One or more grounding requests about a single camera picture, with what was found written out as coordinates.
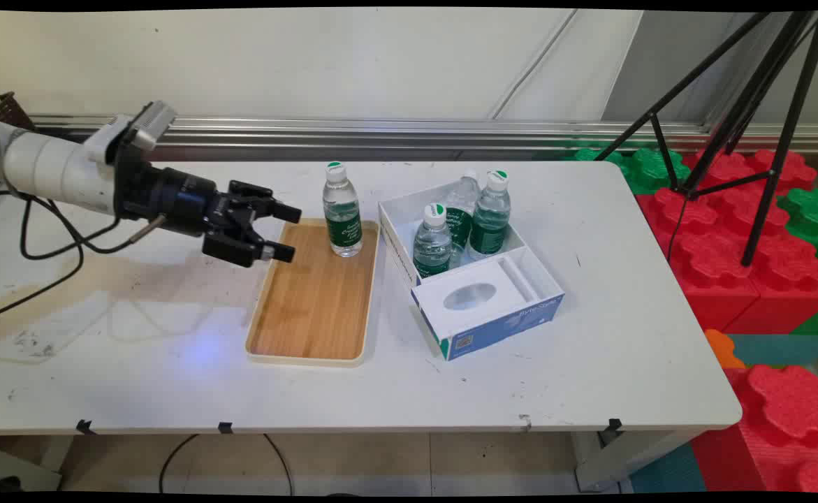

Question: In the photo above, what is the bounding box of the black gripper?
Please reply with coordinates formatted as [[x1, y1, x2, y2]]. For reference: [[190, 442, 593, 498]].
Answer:
[[112, 140, 302, 269]]

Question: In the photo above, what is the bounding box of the green label water bottle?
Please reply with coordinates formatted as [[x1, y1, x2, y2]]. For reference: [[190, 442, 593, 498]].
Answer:
[[413, 203, 453, 279], [445, 170, 481, 270], [322, 161, 364, 258], [468, 170, 512, 261]]

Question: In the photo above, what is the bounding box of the wooden tray with cream rim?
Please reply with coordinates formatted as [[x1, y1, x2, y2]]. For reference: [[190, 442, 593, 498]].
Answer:
[[244, 218, 381, 367]]

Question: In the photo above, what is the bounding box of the white and blue cardboard box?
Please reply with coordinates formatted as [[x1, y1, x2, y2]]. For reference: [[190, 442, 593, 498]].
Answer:
[[378, 180, 565, 362]]

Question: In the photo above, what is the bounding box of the brown wicker basket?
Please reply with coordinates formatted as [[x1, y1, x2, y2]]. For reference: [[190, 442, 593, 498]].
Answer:
[[0, 92, 36, 133]]

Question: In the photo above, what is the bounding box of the white table leg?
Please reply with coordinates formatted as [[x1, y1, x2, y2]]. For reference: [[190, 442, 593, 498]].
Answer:
[[573, 430, 696, 493], [0, 444, 64, 493]]

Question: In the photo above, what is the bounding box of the green foam block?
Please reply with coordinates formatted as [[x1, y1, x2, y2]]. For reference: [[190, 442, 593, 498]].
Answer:
[[566, 145, 692, 195], [777, 187, 818, 336]]

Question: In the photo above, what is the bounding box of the large red foam block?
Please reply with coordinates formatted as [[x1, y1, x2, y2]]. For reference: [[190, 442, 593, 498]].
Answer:
[[636, 149, 818, 335]]

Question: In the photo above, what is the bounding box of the orange foam piece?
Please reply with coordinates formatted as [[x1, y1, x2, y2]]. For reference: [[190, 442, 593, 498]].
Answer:
[[703, 328, 746, 370]]

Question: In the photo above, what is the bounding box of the black tripod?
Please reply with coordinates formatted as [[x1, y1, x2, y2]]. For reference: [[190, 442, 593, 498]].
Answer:
[[594, 10, 818, 268]]

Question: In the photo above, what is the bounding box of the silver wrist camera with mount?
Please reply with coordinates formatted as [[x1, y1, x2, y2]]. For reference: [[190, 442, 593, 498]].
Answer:
[[85, 100, 177, 165]]

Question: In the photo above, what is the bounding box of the aluminium wall rail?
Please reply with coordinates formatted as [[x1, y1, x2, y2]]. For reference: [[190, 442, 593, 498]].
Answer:
[[28, 115, 818, 154]]

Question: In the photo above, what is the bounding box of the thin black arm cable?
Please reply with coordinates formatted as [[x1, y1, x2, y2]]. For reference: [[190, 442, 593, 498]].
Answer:
[[0, 189, 166, 320]]

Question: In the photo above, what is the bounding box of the black floor cable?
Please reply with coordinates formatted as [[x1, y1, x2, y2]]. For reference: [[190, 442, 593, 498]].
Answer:
[[159, 433, 294, 495]]

